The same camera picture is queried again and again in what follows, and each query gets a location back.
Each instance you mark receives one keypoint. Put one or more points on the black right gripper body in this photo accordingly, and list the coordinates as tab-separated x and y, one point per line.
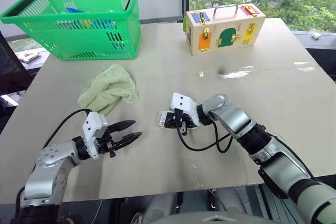
183	120

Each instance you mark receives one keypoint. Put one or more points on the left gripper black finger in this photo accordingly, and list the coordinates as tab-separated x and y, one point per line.
130	138
123	125

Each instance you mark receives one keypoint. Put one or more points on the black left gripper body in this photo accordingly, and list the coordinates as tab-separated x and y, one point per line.
106	142

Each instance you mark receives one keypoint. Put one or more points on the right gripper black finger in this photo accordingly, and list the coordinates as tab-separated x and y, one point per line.
171	116
170	124

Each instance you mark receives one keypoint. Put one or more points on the white smartphone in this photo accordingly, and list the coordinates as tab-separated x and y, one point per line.
162	119

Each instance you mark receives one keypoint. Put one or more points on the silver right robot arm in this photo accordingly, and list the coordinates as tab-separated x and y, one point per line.
236	116

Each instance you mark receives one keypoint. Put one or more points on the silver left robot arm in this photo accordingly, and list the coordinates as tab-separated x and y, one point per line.
50	155

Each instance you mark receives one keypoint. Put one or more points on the light green towel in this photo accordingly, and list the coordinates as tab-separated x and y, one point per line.
110	87

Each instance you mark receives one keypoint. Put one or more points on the wooden lock box toy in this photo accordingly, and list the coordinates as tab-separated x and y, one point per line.
225	28

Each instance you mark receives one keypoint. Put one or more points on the green plastic shopping basket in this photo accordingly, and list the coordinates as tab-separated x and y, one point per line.
68	40

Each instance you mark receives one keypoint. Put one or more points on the grey robot torso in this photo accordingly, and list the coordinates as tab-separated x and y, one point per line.
210	220

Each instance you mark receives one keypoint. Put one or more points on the white flat device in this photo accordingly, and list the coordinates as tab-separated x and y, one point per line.
9	99

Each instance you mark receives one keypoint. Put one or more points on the white power strip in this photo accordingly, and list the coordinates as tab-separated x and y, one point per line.
30	57

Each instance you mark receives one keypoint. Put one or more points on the blue packet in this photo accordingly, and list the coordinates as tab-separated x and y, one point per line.
74	10

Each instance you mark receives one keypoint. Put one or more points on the small white object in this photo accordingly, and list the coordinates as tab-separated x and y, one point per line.
316	35

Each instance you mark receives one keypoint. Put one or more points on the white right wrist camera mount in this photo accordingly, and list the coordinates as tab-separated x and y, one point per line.
183	103

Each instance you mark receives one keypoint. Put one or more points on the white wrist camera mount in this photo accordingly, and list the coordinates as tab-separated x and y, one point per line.
183	103
92	129

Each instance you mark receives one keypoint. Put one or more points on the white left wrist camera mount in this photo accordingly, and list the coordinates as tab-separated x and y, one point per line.
92	129

